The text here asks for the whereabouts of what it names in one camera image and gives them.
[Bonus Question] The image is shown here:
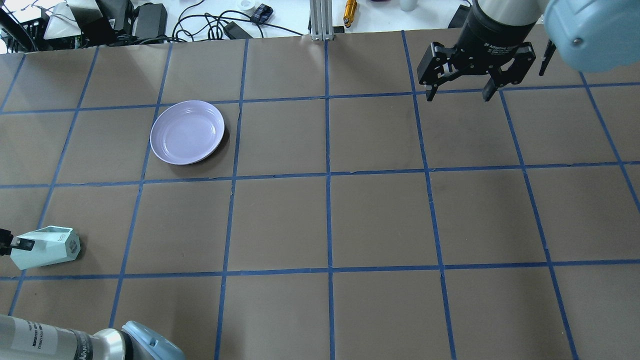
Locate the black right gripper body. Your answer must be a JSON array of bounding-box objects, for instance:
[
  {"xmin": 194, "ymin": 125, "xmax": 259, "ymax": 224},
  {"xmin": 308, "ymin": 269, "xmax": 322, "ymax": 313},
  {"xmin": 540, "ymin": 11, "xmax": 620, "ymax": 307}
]
[{"xmin": 450, "ymin": 2, "xmax": 523, "ymax": 79}]

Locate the mint green faceted cup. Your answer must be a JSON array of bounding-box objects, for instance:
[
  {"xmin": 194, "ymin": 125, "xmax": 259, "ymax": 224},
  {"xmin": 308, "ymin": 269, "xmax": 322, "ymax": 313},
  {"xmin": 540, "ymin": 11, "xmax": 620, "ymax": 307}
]
[{"xmin": 9, "ymin": 225, "xmax": 82, "ymax": 271}]

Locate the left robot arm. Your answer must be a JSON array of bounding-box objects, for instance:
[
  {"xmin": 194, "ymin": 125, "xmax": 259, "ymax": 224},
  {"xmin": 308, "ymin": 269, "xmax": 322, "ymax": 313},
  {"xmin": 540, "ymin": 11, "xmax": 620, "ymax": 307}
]
[{"xmin": 0, "ymin": 225, "xmax": 186, "ymax": 360}]

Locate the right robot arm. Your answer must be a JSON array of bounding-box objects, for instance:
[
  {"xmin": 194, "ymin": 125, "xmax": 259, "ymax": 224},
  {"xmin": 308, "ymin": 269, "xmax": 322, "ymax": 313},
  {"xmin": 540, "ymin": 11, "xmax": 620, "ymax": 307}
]
[{"xmin": 417, "ymin": 0, "xmax": 640, "ymax": 101}]

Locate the lavender plate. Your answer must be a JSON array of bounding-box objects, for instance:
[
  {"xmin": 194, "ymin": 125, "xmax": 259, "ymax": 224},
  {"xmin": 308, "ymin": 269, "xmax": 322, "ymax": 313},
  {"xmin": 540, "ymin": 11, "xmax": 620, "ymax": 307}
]
[{"xmin": 150, "ymin": 100, "xmax": 226, "ymax": 166}]

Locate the orange cylindrical tool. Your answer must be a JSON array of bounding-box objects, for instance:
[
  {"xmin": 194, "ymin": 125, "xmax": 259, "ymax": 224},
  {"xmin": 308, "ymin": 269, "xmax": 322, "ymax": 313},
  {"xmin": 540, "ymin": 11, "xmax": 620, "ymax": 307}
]
[{"xmin": 342, "ymin": 0, "xmax": 358, "ymax": 28}]

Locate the black power adapter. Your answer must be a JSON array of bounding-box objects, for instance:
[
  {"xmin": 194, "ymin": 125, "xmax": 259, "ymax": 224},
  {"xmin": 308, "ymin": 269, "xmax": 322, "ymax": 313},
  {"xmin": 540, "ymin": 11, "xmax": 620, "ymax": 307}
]
[{"xmin": 222, "ymin": 22, "xmax": 253, "ymax": 40}]

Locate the aluminium frame post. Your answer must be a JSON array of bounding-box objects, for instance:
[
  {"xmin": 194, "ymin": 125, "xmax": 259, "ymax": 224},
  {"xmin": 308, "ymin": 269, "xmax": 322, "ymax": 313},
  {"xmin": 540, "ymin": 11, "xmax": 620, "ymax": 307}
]
[{"xmin": 309, "ymin": 0, "xmax": 335, "ymax": 41}]

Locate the black cable bundle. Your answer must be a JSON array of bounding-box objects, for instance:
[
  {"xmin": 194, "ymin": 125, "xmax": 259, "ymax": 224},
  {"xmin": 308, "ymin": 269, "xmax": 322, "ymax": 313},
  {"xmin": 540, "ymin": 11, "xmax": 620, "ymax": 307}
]
[{"xmin": 172, "ymin": 0, "xmax": 306, "ymax": 43}]

